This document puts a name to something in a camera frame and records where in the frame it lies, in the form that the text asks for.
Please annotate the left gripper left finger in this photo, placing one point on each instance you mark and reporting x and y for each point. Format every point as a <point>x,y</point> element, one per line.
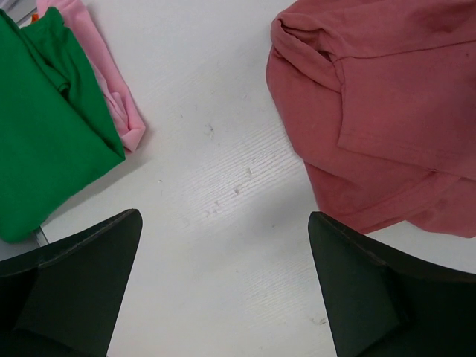
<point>63,299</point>

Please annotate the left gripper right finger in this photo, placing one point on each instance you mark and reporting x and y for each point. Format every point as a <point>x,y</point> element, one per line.
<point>381,301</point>

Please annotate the red t shirt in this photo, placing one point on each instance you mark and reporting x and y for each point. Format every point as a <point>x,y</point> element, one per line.
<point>378,99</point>

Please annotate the green folded t shirt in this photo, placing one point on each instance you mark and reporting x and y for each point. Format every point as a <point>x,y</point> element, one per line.
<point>57,135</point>

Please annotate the pink folded t shirt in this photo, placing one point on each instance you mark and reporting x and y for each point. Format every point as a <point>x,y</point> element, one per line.
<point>125,115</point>

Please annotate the orange folded t shirt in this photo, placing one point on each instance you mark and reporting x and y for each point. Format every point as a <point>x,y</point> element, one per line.
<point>34,18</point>

